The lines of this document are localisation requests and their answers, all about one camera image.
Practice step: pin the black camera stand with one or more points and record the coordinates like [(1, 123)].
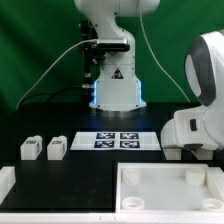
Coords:
[(87, 32)]

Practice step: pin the silver camera on stand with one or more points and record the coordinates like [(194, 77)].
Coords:
[(113, 45)]

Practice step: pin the white marker plate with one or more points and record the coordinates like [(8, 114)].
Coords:
[(115, 141)]

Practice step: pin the white front rail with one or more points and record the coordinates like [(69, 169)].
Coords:
[(38, 218)]

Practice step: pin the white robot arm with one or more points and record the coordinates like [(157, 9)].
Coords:
[(118, 89)]

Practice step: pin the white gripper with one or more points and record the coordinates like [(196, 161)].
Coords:
[(187, 129)]

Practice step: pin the white square tabletop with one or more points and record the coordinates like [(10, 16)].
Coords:
[(169, 187)]

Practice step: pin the white left obstacle block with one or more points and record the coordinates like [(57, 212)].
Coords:
[(7, 181)]

